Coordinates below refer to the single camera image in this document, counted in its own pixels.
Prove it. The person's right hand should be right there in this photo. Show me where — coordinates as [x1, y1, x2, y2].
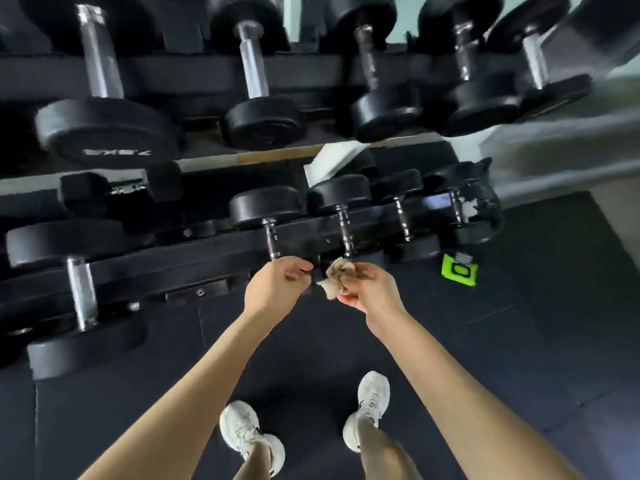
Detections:
[337, 262, 406, 341]

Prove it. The person's left hand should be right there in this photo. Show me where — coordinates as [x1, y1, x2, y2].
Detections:
[243, 256, 315, 321]

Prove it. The white wet wipe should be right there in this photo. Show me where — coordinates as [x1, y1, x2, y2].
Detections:
[315, 257, 357, 301]

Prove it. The heavy black dumbbell black grip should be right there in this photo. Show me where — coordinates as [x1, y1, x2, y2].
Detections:
[307, 174, 386, 268]
[425, 162, 493, 245]
[229, 185, 307, 263]

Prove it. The green wet wipes pack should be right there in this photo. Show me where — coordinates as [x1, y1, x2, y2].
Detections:
[441, 252, 479, 288]

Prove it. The black dumbbell white lettering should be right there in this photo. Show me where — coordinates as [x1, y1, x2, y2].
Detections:
[372, 168, 441, 263]

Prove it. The black dumbbell thick chrome handle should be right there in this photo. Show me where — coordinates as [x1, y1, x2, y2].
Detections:
[209, 0, 307, 151]
[19, 0, 183, 171]

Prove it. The large black dumbbell stepped handle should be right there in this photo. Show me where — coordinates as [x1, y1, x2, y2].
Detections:
[327, 0, 426, 144]

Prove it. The row dumbbell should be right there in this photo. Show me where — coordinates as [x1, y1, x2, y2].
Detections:
[417, 0, 523, 138]

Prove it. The small end dumbbell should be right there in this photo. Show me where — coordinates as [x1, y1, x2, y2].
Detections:
[487, 0, 593, 121]

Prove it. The person's left forearm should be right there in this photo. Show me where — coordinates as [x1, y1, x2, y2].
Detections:
[79, 309, 271, 480]

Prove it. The person's right forearm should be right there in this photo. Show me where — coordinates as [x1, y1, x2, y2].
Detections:
[367, 312, 583, 480]

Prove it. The person's right white sneaker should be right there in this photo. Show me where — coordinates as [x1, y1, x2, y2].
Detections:
[342, 370, 391, 453]

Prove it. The person's white sneaker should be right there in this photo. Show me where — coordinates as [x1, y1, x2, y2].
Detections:
[219, 400, 286, 478]
[342, 370, 391, 453]

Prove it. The person's left white sneaker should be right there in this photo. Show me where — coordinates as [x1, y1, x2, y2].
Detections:
[219, 400, 286, 478]

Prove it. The black hex dumbbell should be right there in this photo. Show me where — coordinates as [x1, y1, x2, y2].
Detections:
[59, 162, 183, 205]

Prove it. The person's right leg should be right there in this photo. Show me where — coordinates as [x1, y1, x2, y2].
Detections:
[357, 414, 421, 480]

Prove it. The large black dumbbell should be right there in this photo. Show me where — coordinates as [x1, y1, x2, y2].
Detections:
[5, 218, 149, 381]

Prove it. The black dumbbell rack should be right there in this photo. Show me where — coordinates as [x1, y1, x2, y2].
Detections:
[0, 0, 596, 345]

